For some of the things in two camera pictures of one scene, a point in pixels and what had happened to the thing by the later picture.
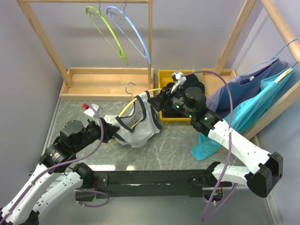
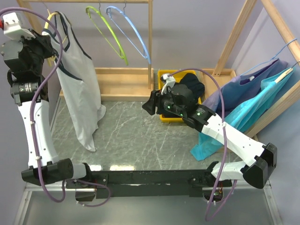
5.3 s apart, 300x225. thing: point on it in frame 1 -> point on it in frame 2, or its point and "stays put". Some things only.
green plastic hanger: [122, 49] stays put
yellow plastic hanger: [135, 99] -> [49, 59]
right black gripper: [157, 101] stays put
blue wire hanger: [274, 57] stays put
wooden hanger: [287, 73] stays put
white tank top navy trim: [140, 126] -> [78, 79]
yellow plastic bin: [164, 77] stays put
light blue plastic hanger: [107, 12] stays put
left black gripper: [108, 130] -> [41, 41]
